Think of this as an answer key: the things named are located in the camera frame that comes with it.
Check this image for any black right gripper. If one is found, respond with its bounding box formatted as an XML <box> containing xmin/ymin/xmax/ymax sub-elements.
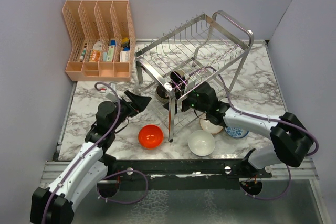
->
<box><xmin>164</xmin><ymin>81</ymin><xmax>209</xmax><ymax>114</ymax></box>

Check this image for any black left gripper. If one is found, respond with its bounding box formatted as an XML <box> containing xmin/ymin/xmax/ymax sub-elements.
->
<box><xmin>110</xmin><ymin>90</ymin><xmax>151</xmax><ymax>132</ymax></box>

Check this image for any dark patterned cream-inside bowl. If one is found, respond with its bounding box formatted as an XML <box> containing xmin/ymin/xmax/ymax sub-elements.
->
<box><xmin>155</xmin><ymin>85</ymin><xmax>170</xmax><ymax>104</ymax></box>

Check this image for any black bowl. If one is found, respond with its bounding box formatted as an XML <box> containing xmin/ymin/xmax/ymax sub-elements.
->
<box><xmin>170</xmin><ymin>70</ymin><xmax>187</xmax><ymax>90</ymax></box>

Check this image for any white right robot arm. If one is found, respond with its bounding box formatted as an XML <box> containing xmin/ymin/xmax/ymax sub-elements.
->
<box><xmin>182</xmin><ymin>82</ymin><xmax>318</xmax><ymax>177</ymax></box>

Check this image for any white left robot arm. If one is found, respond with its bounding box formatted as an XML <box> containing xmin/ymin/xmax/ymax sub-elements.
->
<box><xmin>30</xmin><ymin>91</ymin><xmax>151</xmax><ymax>223</ymax></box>

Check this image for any beige speckled bowl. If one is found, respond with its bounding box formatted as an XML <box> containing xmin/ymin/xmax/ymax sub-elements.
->
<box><xmin>200</xmin><ymin>119</ymin><xmax>223</xmax><ymax>135</ymax></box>

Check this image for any red bowl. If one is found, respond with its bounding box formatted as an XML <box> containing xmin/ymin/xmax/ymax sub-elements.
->
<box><xmin>138</xmin><ymin>124</ymin><xmax>164</xmax><ymax>149</ymax></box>

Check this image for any blue and white bowl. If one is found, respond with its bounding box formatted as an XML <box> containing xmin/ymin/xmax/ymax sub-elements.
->
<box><xmin>225</xmin><ymin>127</ymin><xmax>249</xmax><ymax>139</ymax></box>

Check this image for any cream bottle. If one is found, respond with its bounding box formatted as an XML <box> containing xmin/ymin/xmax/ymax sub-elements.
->
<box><xmin>120</xmin><ymin>47</ymin><xmax>130</xmax><ymax>62</ymax></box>

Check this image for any white blue tube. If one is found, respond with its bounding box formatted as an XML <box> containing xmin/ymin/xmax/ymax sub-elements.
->
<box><xmin>106</xmin><ymin>40</ymin><xmax>117</xmax><ymax>62</ymax></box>

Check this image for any orange white packet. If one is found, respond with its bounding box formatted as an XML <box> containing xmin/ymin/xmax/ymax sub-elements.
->
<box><xmin>89</xmin><ymin>40</ymin><xmax>102</xmax><ymax>62</ymax></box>

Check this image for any small green white tube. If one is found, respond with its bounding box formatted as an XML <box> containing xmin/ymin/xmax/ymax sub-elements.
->
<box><xmin>79</xmin><ymin>47</ymin><xmax>87</xmax><ymax>62</ymax></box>

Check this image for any peach plastic file organizer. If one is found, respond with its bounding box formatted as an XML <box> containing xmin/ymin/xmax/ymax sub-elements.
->
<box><xmin>62</xmin><ymin>0</ymin><xmax>136</xmax><ymax>82</ymax></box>

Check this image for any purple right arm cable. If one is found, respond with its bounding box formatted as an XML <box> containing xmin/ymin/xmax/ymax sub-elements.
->
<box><xmin>173</xmin><ymin>67</ymin><xmax>320</xmax><ymax>201</ymax></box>

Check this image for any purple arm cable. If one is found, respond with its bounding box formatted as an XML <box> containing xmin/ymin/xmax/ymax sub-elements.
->
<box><xmin>173</xmin><ymin>67</ymin><xmax>320</xmax><ymax>201</ymax></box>
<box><xmin>42</xmin><ymin>82</ymin><xmax>150</xmax><ymax>224</ymax></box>

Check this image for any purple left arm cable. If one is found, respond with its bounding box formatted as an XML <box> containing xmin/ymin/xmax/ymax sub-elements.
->
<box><xmin>42</xmin><ymin>82</ymin><xmax>150</xmax><ymax>224</ymax></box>

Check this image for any steel wire dish rack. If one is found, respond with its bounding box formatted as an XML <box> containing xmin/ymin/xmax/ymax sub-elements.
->
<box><xmin>134</xmin><ymin>10</ymin><xmax>255</xmax><ymax>142</ymax></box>

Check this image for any black aluminium frame rail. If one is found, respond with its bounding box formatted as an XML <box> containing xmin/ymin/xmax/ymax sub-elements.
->
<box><xmin>42</xmin><ymin>153</ymin><xmax>318</xmax><ymax>192</ymax></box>

